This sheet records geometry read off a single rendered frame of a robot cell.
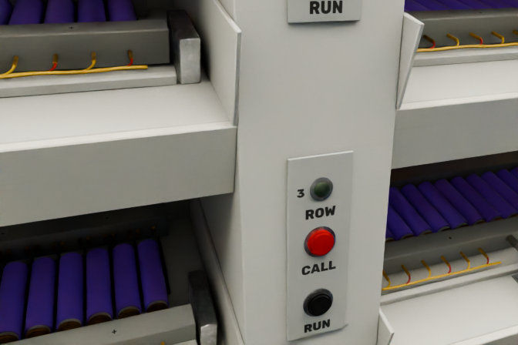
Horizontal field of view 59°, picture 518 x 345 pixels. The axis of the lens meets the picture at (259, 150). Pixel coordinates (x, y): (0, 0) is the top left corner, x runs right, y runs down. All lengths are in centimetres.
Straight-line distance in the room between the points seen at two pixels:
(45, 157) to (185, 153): 7
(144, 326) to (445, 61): 28
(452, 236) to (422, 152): 16
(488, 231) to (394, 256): 10
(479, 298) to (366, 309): 14
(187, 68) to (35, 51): 9
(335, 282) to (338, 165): 8
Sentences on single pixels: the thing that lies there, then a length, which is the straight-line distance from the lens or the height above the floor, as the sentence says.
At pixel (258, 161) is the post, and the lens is 24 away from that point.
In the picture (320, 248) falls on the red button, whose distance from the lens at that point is 27.
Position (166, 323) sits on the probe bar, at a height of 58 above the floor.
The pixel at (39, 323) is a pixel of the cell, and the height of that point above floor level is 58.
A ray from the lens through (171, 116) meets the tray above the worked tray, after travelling 24.
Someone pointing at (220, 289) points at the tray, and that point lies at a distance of 34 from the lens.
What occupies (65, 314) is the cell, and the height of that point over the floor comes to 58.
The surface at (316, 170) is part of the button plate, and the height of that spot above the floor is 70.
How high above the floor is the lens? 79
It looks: 19 degrees down
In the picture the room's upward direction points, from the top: 1 degrees counter-clockwise
